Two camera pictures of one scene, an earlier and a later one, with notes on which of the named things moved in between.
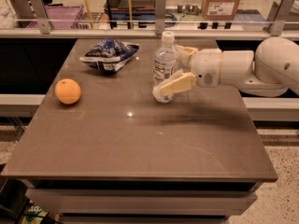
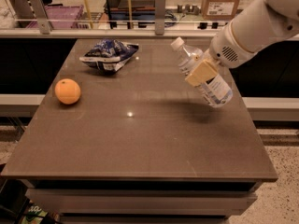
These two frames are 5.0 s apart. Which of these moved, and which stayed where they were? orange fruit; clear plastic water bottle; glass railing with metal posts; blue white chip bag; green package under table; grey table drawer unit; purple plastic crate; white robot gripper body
Moved: clear plastic water bottle; white robot gripper body
Stayed: purple plastic crate; grey table drawer unit; green package under table; glass railing with metal posts; orange fruit; blue white chip bag
